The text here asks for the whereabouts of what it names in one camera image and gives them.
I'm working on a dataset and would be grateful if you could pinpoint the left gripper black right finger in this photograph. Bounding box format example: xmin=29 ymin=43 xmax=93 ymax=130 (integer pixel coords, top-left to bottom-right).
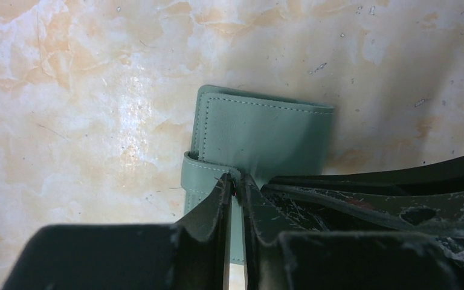
xmin=242 ymin=175 xmax=462 ymax=289

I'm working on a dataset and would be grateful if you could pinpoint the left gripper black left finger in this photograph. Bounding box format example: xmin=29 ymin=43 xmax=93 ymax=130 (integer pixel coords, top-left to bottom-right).
xmin=3 ymin=173 xmax=232 ymax=289

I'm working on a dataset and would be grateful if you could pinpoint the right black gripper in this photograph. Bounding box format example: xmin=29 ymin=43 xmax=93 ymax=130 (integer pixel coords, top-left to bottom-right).
xmin=262 ymin=156 xmax=464 ymax=269

